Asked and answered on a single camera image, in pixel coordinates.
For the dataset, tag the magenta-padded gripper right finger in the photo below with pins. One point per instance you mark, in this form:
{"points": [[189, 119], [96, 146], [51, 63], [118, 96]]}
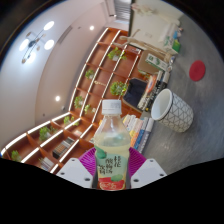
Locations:
{"points": [[148, 171]]}

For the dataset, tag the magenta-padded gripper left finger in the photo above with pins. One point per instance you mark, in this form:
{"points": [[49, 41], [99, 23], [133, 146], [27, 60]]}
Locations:
{"points": [[75, 171]]}

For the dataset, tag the yellow drink bottle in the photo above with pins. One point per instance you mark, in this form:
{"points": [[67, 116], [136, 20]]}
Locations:
{"points": [[111, 140]]}

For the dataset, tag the stack of colourful books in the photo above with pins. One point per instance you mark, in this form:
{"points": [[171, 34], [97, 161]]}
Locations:
{"points": [[140, 131]]}

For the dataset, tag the white cup, grey triangle pattern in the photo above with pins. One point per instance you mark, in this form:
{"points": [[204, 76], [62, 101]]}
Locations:
{"points": [[176, 113]]}

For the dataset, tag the stack of dark books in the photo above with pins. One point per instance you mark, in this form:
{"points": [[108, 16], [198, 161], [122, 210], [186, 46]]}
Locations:
{"points": [[153, 90]]}

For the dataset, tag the wooden shelf unit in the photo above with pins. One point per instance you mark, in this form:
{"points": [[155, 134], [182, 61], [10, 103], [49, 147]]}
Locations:
{"points": [[100, 83]]}

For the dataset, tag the tan chair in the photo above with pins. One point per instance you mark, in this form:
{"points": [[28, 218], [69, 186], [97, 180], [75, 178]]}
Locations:
{"points": [[143, 65]]}

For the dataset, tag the white carton with green print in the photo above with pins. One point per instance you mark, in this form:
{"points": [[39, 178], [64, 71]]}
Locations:
{"points": [[155, 61]]}

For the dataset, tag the flat round red coaster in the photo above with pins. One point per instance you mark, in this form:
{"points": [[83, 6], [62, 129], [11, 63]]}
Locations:
{"points": [[197, 70]]}

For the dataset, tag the green and white box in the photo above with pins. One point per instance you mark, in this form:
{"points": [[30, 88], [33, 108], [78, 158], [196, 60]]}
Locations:
{"points": [[175, 46]]}

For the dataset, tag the black branched ceiling lamp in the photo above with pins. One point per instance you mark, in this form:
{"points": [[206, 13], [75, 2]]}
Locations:
{"points": [[33, 43]]}

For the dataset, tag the stack of white books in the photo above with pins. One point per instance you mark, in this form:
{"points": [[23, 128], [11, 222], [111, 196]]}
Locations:
{"points": [[168, 33]]}

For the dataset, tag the grey curtain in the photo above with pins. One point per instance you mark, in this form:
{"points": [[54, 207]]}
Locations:
{"points": [[120, 6]]}

